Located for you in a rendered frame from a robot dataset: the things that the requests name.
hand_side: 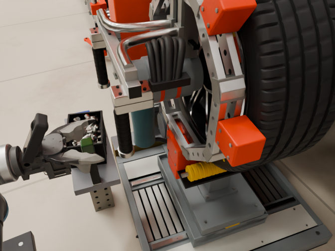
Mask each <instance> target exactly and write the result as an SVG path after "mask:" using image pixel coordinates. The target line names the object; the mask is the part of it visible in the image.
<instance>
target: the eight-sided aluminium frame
mask: <svg viewBox="0 0 335 251"><path fill-rule="evenodd" d="M184 2H186V3H187V4H188V5H189V6H190V7H191V8H192V10H193V12H194V16H195V20H196V24H197V28H198V32H199V36H200V40H201V44H202V48H203V52H204V55H205V59H206V64H207V68H208V72H209V76H210V80H211V85H212V100H211V108H210V116H209V124H208V132H207V140H206V144H201V143H200V142H199V140H198V138H197V137H196V135H195V134H194V132H193V130H192V129H191V127H190V125H189V124H188V122H187V121H186V119H185V117H184V116H183V114H182V112H181V109H180V106H179V103H178V99H177V98H176V99H171V105H172V107H169V105H168V101H167V100H166V101H162V102H161V105H162V110H163V116H164V119H165V122H166V124H168V126H169V128H170V130H171V132H172V134H173V135H174V137H175V139H176V141H177V143H178V145H179V147H180V149H181V150H182V154H183V156H184V157H185V158H186V160H188V161H189V160H196V161H206V162H207V163H208V162H214V161H217V160H221V159H225V158H226V157H225V156H224V154H223V153H222V151H221V150H220V148H219V147H218V145H217V144H216V142H215V138H216V131H217V125H218V122H219V121H221V120H225V119H230V118H234V117H238V116H240V113H241V109H242V104H243V99H245V90H246V86H245V76H244V74H242V70H241V66H240V62H239V58H238V54H237V50H236V46H235V42H234V38H233V34H232V32H230V33H224V34H218V35H216V36H217V40H218V44H219V48H220V52H221V56H222V60H223V64H224V68H225V72H226V75H225V73H224V69H223V65H222V61H221V57H220V53H219V49H218V45H217V41H216V37H215V35H211V36H210V35H208V33H207V30H206V27H205V24H204V21H203V18H202V15H201V12H200V7H201V4H202V2H203V0H184ZM167 15H170V0H152V2H151V3H150V8H149V18H150V21H152V20H161V19H167ZM176 121H178V122H179V124H180V127H181V129H182V131H183V133H184V134H185V136H186V138H187V140H188V141H189V143H190V144H188V143H187V141H186V140H185V138H184V136H183V134H182V133H181V131H180V129H179V127H178V126H177V124H176Z"/></svg>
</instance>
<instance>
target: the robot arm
mask: <svg viewBox="0 0 335 251"><path fill-rule="evenodd" d="M93 122H95V120H94V119H88V120H82V121H76V122H73V123H68V124H65V125H62V126H60V127H58V128H56V129H54V130H53V131H52V132H51V133H49V134H48V135H46V136H44V135H45V133H46V132H47V131H48V128H49V125H48V117H47V115H45V114H41V113H37V114H36V115H35V118H34V120H33V121H32V122H31V124H30V131H29V134H28V136H27V139H26V141H25V144H24V147H23V149H22V151H21V149H20V147H19V146H14V147H12V146H11V145H10V144H8V143H7V144H3V145H0V185H4V184H8V183H12V182H16V181H17V180H18V179H19V177H20V176H21V177H22V179H23V181H25V180H29V176H30V175H32V174H36V173H40V172H44V174H45V172H46V173H47V174H45V175H48V178H49V180H50V179H54V178H58V177H62V176H66V175H70V174H71V165H74V166H77V167H78V168H79V169H80V170H81V172H83V173H86V174H88V173H89V172H90V168H91V164H94V163H99V162H102V161H104V160H105V158H103V157H102V156H100V155H98V154H96V153H95V154H89V153H87V152H85V153H81V152H78V151H77V150H74V149H71V150H69V151H68V148H67V146H66V145H65V143H66V142H69V141H71V140H73V139H74V140H75V141H77V142H79V141H81V140H82V138H83V133H84V127H85V126H89V125H90V124H92V123H93ZM8 212H9V208H8V204H7V201H6V199H5V197H4V196H3V195H2V194H1V193H0V251H2V245H3V223H4V221H5V220H6V218H7V216H8Z"/></svg>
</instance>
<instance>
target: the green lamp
mask: <svg viewBox="0 0 335 251"><path fill-rule="evenodd" d="M80 145H81V149H82V153H85V152H87V153H93V152H95V148H94V144H93V140H92V137H88V138H83V139H82V140H81V141H80Z"/></svg>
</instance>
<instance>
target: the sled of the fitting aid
mask: <svg viewBox="0 0 335 251"><path fill-rule="evenodd" d="M158 167H159V169H160V171H161V174H162V176H163V178H164V181H165V183H166V185H167V188H168V190H169V193H170V195H171V197H172V200H173V202H174V204H175V207H176V209H177V211H178V214H179V216H180V218H181V221H182V223H183V225H184V228H185V230H186V232H187V235H188V237H189V239H190V242H191V244H192V246H193V248H195V247H197V246H200V245H203V244H206V243H209V242H212V241H214V240H217V239H220V238H223V237H226V236H228V235H231V234H234V233H237V232H240V231H243V230H245V229H248V228H251V227H254V226H257V225H260V224H262V223H265V221H266V219H267V216H268V213H267V211H266V210H265V212H264V214H263V215H261V216H258V217H255V218H252V219H249V220H246V221H244V222H241V223H238V224H235V225H232V226H229V227H226V228H223V229H220V230H217V231H215V232H212V233H209V234H206V235H203V236H202V235H201V234H200V232H199V230H198V228H197V225H196V223H195V221H194V219H193V217H192V215H191V212H190V210H189V208H188V206H187V204H186V202H185V199H184V197H183V195H182V193H181V191H180V189H179V187H178V184H177V182H176V180H175V178H174V176H173V174H172V171H171V169H170V167H169V163H168V153H165V154H161V155H158Z"/></svg>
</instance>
